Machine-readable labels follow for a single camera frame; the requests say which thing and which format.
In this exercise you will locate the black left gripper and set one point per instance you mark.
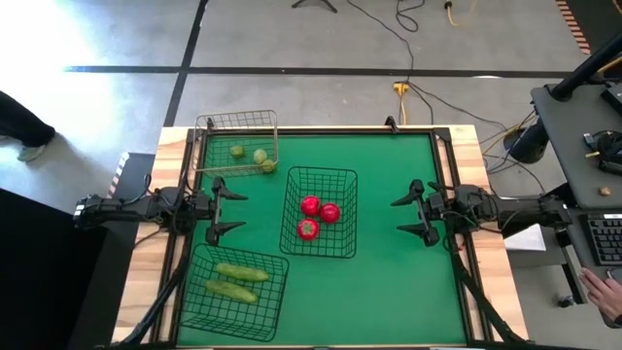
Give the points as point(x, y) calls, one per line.
point(204, 209)

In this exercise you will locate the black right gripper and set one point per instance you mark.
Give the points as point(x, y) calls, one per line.
point(435, 209)

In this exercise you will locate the green lime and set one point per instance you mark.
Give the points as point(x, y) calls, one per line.
point(237, 151)
point(260, 156)
point(269, 166)

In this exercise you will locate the green cucumber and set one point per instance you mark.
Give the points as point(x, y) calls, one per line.
point(231, 291)
point(242, 272)

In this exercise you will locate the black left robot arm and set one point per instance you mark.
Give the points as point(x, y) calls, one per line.
point(121, 209)

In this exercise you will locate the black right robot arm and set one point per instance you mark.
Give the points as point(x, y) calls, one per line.
point(525, 211)

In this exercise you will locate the green felt mat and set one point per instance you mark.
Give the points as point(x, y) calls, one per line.
point(389, 272)

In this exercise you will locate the black clamp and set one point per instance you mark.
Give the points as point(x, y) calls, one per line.
point(210, 123)
point(391, 124)

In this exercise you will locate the black cabinet with striped edge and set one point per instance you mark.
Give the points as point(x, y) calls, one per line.
point(136, 170)

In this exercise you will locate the round black stand base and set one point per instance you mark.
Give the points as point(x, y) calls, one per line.
point(527, 143)

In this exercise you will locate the yellow power connector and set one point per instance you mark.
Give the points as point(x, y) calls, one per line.
point(401, 88)

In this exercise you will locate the grey side table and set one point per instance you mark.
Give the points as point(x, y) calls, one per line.
point(563, 146)

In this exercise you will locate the black desk leg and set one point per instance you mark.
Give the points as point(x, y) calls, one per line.
point(573, 277)

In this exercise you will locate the grey desk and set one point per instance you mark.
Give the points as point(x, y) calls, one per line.
point(583, 257)

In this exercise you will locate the black caster wheel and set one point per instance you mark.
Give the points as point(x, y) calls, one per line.
point(565, 302)

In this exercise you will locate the black keyboard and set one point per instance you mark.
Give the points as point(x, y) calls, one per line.
point(607, 240)

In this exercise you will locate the large black box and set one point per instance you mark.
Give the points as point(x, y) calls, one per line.
point(44, 272)

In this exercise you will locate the person's hand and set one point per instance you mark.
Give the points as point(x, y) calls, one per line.
point(602, 291)

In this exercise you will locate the black controller device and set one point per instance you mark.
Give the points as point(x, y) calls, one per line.
point(610, 146)

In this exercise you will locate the black slanted pole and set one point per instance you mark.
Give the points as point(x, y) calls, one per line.
point(583, 70)

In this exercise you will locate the person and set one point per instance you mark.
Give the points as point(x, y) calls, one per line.
point(19, 121)

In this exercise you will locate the black tripod stand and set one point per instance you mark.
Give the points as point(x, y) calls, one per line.
point(315, 2)

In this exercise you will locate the black floor mat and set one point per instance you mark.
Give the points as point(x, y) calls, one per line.
point(602, 14)

